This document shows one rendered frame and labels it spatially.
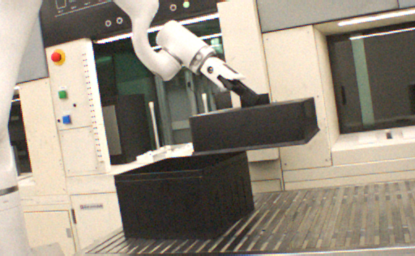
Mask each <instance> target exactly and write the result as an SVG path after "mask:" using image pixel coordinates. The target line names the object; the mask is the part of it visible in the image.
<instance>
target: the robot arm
mask: <svg viewBox="0 0 415 256"><path fill-rule="evenodd" d="M42 1H43V0H0V256H47V255H46V253H45V252H43V251H38V250H33V249H31V246H30V242H29V237H28V230H27V226H26V223H25V219H24V212H23V208H22V203H21V198H20V193H19V183H18V178H17V174H16V170H15V163H14V159H13V155H12V152H11V145H10V140H9V133H8V128H7V125H8V121H9V112H10V108H11V101H12V98H13V95H14V90H15V85H16V80H17V76H18V73H19V69H20V67H21V63H22V61H23V59H24V55H25V52H26V48H27V45H28V42H29V39H30V36H31V33H32V30H33V27H34V24H35V22H36V18H37V16H38V14H39V11H40V8H41V4H42ZM113 1H114V2H115V3H116V4H117V5H118V6H120V7H121V8H122V9H123V10H124V11H125V12H126V13H127V14H128V15H129V16H130V19H131V22H132V39H133V46H134V49H135V52H136V54H137V56H138V57H139V59H140V60H141V62H142V63H143V64H144V65H145V66H146V67H147V68H148V69H149V70H150V71H151V72H153V74H154V75H155V76H156V77H158V78H160V79H163V80H165V81H167V80H169V79H171V78H172V77H173V76H174V75H176V74H177V73H178V72H179V71H180V70H181V68H182V67H183V66H187V68H188V69H190V70H191V71H192V72H193V73H195V74H197V75H206V76H207V77H208V78H209V79H210V80H211V81H212V82H214V83H215V84H216V85H218V86H219V87H221V88H222V89H224V90H225V91H226V92H235V93H236V94H237V95H239V96H240V97H242V99H243V100H244V101H245V102H246V103H247V104H249V105H250V106H255V104H256V102H257V101H258V100H259V96H258V95H257V94H258V93H256V92H254V91H253V90H251V89H250V88H248V87H247V86H246V85H245V84H244V83H243V82H242V81H241V80H239V79H244V78H245V76H244V75H242V74H240V73H239V72H237V71H236V70H234V69H233V68H232V67H231V66H229V65H227V64H226V63H224V62H223V61H222V60H220V59H219V58H218V55H217V54H216V51H215V50H214V49H213V48H211V47H210V46H209V45H206V44H205V43H204V42H203V41H202V40H200V39H199V38H198V37H197V36H195V35H194V34H193V33H190V32H189V31H188V30H187V29H185V28H184V27H183V26H182V25H181V24H179V23H177V22H176V21H174V20H172V21H169V22H168V23H167V24H165V25H164V26H162V28H161V30H160V32H159V33H158V36H157V38H156V43H157V44H158V45H159V46H160V47H161V48H162V49H161V50H160V51H159V52H158V53H156V52H155V51H154V50H153V49H152V48H151V47H150V45H149V43H148V28H149V25H150V23H151V21H152V18H153V17H154V15H155V13H156V11H157V9H158V7H159V2H158V0H113Z"/></svg>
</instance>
